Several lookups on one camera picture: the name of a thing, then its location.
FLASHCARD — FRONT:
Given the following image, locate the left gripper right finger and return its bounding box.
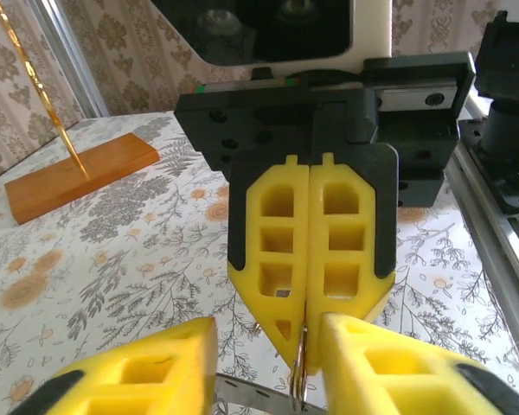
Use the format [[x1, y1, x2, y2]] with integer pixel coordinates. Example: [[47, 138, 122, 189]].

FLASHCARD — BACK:
[[319, 313, 519, 415]]

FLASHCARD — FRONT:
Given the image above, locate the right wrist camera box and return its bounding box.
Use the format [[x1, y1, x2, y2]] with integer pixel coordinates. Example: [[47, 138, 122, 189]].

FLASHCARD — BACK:
[[149, 0, 394, 70]]

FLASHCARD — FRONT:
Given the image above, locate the gold wire stand wooden base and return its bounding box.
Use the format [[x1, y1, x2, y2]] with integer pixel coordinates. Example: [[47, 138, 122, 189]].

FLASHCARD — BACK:
[[0, 0, 161, 226]]

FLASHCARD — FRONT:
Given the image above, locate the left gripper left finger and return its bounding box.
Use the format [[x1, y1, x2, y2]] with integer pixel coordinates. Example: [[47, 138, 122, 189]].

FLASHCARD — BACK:
[[8, 316, 218, 415]]

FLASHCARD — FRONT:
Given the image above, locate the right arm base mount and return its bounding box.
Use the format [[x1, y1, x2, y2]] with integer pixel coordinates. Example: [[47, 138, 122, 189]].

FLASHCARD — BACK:
[[458, 118, 519, 217]]

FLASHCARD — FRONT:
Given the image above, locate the aluminium frame post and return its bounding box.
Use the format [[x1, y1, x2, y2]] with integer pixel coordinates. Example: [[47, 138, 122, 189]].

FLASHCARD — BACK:
[[34, 0, 110, 118]]

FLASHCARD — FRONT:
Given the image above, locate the silver metal keyring bundle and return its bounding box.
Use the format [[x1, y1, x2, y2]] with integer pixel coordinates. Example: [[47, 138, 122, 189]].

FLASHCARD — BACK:
[[215, 322, 330, 415]]

